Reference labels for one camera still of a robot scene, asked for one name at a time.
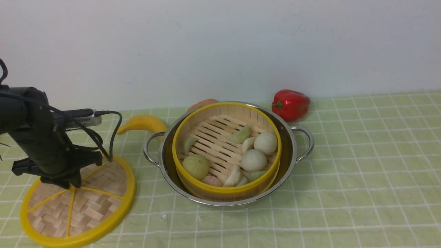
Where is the white dumpling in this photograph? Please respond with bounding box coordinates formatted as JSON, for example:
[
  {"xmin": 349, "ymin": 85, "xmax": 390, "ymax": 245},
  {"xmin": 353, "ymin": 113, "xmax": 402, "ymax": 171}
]
[
  {"xmin": 242, "ymin": 136, "xmax": 257, "ymax": 154},
  {"xmin": 223, "ymin": 165, "xmax": 243, "ymax": 187}
]

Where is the stainless steel pot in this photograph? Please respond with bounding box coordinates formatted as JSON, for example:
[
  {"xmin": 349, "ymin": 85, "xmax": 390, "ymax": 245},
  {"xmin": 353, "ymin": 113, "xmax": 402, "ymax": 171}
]
[{"xmin": 143, "ymin": 102, "xmax": 315, "ymax": 207}]

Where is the yellow banana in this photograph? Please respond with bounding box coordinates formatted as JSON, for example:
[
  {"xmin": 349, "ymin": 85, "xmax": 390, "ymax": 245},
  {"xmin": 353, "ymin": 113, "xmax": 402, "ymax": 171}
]
[{"xmin": 116, "ymin": 114, "xmax": 168, "ymax": 135}]

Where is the orange sweet potato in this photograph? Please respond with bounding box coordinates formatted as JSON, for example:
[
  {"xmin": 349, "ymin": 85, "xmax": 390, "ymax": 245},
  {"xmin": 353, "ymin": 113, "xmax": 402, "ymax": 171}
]
[{"xmin": 186, "ymin": 99, "xmax": 218, "ymax": 113}]

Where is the pale green dumpling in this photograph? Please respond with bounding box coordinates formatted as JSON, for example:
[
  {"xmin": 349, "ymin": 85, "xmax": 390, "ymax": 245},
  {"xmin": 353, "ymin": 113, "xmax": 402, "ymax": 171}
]
[
  {"xmin": 244, "ymin": 170, "xmax": 267, "ymax": 182},
  {"xmin": 182, "ymin": 136, "xmax": 197, "ymax": 155}
]

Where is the pink bun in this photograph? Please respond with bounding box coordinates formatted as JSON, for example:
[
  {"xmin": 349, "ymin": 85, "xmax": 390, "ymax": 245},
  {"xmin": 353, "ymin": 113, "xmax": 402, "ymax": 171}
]
[{"xmin": 201, "ymin": 175, "xmax": 223, "ymax": 187}]

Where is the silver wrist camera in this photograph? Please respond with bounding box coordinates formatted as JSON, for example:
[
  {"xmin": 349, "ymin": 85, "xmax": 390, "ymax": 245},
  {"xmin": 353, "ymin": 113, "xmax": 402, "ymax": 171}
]
[{"xmin": 51, "ymin": 108, "xmax": 102, "ymax": 129}]

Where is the green round bun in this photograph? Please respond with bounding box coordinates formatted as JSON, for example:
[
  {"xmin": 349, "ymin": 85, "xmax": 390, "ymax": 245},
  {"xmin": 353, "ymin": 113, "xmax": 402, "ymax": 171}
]
[{"xmin": 182, "ymin": 154, "xmax": 211, "ymax": 180}]

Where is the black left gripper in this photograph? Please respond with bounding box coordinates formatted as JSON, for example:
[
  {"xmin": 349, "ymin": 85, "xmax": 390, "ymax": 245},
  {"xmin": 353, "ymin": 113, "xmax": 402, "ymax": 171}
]
[{"xmin": 11, "ymin": 150, "xmax": 103, "ymax": 189}]

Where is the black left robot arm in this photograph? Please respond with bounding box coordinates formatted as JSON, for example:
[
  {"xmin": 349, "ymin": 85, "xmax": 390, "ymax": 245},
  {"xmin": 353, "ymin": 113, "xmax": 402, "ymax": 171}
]
[{"xmin": 0, "ymin": 86, "xmax": 103, "ymax": 189}]

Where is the yellow rimmed bamboo steamer basket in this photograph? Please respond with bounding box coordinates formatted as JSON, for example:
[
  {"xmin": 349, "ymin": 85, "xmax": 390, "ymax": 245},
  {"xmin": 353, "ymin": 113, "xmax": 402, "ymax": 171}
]
[{"xmin": 171, "ymin": 102, "xmax": 282, "ymax": 202}]

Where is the red bell pepper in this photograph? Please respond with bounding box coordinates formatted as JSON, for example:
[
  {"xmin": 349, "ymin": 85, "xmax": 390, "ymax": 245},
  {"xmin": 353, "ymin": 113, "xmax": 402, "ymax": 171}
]
[{"xmin": 271, "ymin": 89, "xmax": 311, "ymax": 122}]

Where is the white round bun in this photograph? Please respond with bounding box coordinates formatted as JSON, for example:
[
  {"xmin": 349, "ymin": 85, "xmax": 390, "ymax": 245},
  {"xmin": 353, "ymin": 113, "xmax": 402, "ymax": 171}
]
[
  {"xmin": 254, "ymin": 132, "xmax": 278, "ymax": 156},
  {"xmin": 240, "ymin": 149, "xmax": 267, "ymax": 172}
]

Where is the woven bamboo steamer lid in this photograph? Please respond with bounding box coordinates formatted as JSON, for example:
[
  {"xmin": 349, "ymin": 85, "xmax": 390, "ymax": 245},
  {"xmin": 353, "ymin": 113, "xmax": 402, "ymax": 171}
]
[{"xmin": 20, "ymin": 156, "xmax": 136, "ymax": 248}]

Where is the black camera cable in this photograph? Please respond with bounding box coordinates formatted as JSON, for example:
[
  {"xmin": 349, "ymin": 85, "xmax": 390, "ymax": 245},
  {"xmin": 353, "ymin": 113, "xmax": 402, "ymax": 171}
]
[{"xmin": 0, "ymin": 59, "xmax": 123, "ymax": 163}]

